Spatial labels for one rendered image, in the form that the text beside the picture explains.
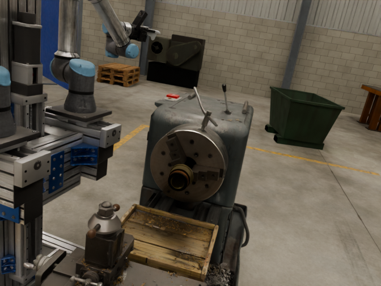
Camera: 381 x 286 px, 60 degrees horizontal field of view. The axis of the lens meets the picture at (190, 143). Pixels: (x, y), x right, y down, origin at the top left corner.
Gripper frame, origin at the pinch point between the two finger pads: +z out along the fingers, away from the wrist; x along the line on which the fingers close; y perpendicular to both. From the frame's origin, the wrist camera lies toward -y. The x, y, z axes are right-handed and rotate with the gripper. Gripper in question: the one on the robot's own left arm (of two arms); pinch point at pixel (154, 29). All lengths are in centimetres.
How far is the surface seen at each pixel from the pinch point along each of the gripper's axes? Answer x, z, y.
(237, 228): 89, 15, 93
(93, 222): 100, -105, 31
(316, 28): -257, 921, -43
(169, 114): 60, -38, 27
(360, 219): 133, 229, 141
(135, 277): 109, -95, 47
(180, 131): 76, -49, 26
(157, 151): 70, -53, 37
